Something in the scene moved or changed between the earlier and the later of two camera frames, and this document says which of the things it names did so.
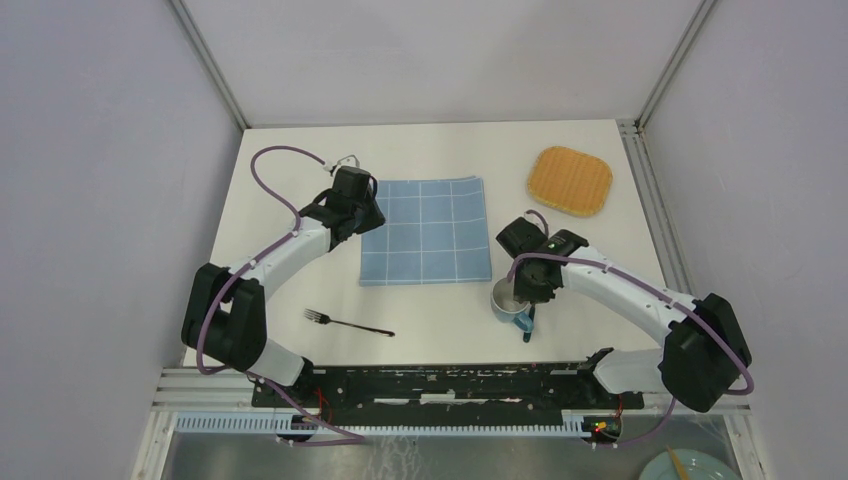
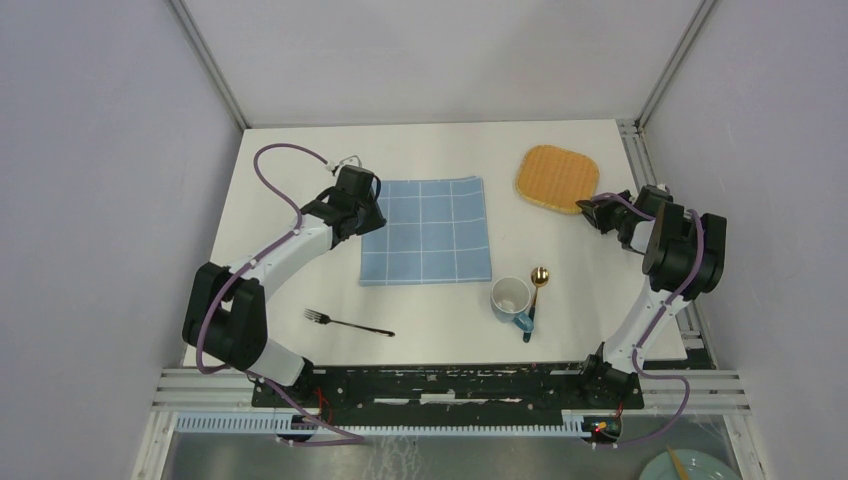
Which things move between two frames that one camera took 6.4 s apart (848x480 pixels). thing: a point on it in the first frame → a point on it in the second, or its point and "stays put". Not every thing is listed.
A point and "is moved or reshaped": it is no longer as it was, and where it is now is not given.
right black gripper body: (527, 288) → (610, 215)
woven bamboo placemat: (570, 179) is moved or reshaped
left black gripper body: (368, 214) stays put
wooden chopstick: (680, 469) stays put
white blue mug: (506, 308) stays put
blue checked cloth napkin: (435, 232) stays put
